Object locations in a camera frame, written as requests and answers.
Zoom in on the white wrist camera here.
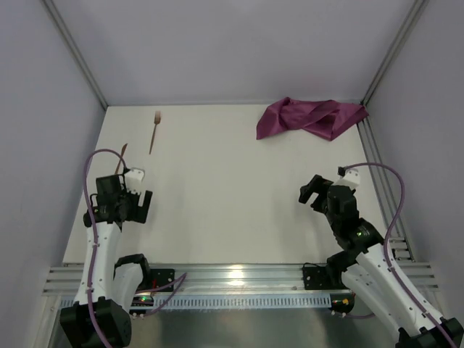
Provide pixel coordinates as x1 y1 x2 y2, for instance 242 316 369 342
334 167 361 190
123 167 145 194

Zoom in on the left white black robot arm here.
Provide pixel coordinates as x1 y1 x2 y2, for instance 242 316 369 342
59 168 152 347

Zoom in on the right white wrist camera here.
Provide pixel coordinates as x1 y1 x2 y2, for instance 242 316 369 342
334 167 361 190

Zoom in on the right corner aluminium post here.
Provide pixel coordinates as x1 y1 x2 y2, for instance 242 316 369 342
360 0 429 107

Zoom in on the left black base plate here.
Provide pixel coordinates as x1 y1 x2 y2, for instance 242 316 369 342
137 268 175 292

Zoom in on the left corner aluminium post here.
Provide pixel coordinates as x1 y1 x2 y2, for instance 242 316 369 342
41 0 109 110

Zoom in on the purple satin napkin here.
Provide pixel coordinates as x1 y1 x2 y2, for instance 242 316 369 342
256 97 368 141

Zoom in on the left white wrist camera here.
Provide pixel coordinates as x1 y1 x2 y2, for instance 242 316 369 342
123 167 145 194

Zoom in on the front aluminium rail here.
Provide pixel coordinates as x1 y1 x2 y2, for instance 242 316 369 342
42 262 440 294

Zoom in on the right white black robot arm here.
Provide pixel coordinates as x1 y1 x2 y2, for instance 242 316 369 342
299 170 463 347

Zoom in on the corner aluminium post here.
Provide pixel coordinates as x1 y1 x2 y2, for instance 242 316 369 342
41 0 109 110
360 0 429 107

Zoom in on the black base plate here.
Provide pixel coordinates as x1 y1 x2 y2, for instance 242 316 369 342
137 268 175 292
302 262 347 291

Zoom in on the grey slotted cable duct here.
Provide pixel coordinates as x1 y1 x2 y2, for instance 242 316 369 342
125 293 331 311

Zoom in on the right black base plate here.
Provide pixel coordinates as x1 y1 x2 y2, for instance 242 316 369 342
302 262 347 291

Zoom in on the right side aluminium rail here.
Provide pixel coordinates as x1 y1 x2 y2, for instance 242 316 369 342
357 117 415 262

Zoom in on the aluminium rail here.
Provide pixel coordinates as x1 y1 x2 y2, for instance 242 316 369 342
42 262 440 294
357 117 415 262

